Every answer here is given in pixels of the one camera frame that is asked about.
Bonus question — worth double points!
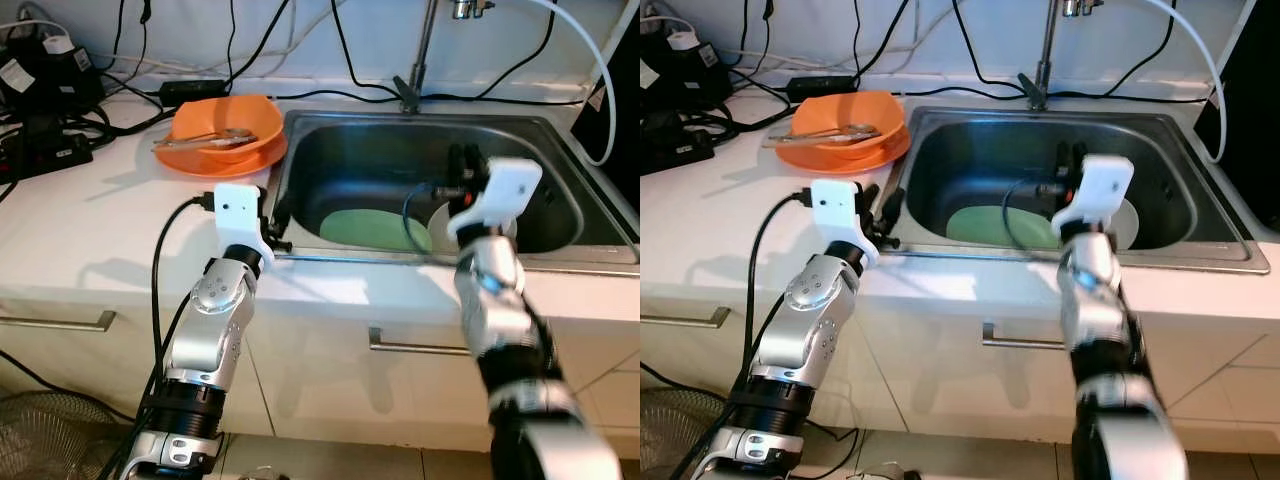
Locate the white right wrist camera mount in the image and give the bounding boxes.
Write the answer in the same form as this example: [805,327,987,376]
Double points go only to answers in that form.
[447,158,544,241]
[1050,155,1136,236]

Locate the small black adapter brick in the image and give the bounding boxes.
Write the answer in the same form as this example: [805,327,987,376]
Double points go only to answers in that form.
[160,78,229,106]
[787,75,858,101]

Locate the grey floor fan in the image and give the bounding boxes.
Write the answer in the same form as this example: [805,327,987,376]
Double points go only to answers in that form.
[0,390,141,480]
[640,388,746,480]

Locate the large black power adapter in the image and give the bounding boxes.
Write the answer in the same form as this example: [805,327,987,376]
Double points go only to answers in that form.
[0,35,106,116]
[640,30,731,111]

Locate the black power strip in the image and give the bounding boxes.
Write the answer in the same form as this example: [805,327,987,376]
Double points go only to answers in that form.
[0,125,94,186]
[640,110,716,176]

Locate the white kitchen cabinet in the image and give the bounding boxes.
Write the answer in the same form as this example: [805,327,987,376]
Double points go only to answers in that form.
[0,270,641,461]
[640,265,1280,446]

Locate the orange bowl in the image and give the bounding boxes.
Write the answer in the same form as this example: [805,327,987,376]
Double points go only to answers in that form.
[168,95,285,166]
[790,90,906,161]

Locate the white bowl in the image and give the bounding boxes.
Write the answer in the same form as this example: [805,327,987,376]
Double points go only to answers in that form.
[430,200,521,247]
[1108,198,1142,251]

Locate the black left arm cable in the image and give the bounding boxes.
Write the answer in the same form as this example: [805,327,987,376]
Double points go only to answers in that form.
[150,195,221,381]
[745,190,816,371]

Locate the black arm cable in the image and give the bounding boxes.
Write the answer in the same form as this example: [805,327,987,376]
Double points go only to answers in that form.
[403,183,451,251]
[150,195,221,381]
[745,190,816,371]
[1002,178,1061,251]

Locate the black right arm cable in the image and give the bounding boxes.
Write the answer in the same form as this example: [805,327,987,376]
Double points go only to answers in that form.
[403,183,451,251]
[1002,178,1061,251]

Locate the long metal drawer handle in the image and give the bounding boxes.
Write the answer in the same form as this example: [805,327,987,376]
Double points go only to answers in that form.
[0,310,116,333]
[640,305,731,329]

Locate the green plate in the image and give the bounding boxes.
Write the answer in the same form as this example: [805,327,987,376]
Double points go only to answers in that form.
[945,205,1063,251]
[318,205,433,253]

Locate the chrome faucet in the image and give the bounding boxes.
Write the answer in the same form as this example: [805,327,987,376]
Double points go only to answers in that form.
[1018,0,1106,111]
[393,0,496,113]

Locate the white hose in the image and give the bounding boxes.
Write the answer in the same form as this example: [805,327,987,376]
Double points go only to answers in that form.
[1140,0,1229,163]
[520,0,619,166]

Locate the metal spoon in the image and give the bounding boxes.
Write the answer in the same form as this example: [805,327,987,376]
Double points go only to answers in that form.
[155,127,257,147]
[768,123,882,143]

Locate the orange plate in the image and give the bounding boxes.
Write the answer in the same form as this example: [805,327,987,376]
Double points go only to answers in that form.
[775,130,913,176]
[160,135,289,179]

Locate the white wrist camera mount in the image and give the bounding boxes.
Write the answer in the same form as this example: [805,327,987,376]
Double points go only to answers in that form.
[1050,155,1136,236]
[213,183,273,259]
[447,158,544,241]
[812,180,879,266]

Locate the metal utensil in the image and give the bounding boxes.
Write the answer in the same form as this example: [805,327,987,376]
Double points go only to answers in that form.
[770,134,871,149]
[158,138,247,152]

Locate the stainless steel sink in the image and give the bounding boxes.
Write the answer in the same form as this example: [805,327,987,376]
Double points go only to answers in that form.
[885,105,1271,274]
[268,108,641,276]

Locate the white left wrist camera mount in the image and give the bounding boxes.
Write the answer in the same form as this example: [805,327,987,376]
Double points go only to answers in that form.
[812,180,879,266]
[213,183,273,259]

